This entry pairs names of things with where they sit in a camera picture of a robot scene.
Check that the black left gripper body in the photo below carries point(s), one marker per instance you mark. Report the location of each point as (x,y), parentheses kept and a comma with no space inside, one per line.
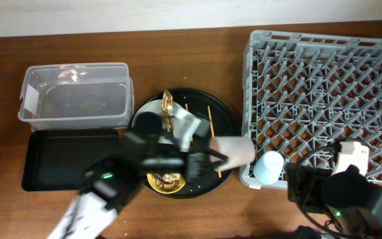
(197,166)

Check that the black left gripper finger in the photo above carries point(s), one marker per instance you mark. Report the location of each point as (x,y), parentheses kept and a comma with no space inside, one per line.
(216,154)
(216,164)

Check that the pink cup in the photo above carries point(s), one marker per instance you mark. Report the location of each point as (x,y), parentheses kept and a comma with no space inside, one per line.
(239,151)

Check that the yellow bowl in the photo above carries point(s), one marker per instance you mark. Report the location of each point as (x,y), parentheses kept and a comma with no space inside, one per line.
(165,190)

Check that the light blue cup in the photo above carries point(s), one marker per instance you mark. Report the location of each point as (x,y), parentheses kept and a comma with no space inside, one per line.
(268,167)

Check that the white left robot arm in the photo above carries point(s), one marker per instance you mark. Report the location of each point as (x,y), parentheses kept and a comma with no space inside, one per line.
(147,148)

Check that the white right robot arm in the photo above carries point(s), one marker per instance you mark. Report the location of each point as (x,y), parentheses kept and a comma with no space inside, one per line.
(344,205)

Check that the grey dishwasher rack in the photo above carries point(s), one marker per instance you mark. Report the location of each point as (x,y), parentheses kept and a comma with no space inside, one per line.
(304,91)

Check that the food scraps in bowl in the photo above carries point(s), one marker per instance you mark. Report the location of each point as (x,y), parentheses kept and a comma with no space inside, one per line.
(167,180)

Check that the right wooden chopstick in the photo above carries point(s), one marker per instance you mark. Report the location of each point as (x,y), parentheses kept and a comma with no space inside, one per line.
(212,131)

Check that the grey plate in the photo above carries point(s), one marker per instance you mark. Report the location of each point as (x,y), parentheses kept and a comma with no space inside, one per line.
(155,106)

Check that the round black tray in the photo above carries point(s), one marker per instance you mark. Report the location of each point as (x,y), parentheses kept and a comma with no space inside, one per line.
(201,103)

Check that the gold snack wrapper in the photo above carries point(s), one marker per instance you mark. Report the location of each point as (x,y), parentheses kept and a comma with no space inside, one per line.
(168,110)

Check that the clear plastic bin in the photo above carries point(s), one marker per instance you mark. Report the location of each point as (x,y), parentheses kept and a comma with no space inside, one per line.
(76,96)

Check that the black rectangular tray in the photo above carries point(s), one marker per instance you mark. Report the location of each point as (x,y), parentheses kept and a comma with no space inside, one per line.
(57,158)

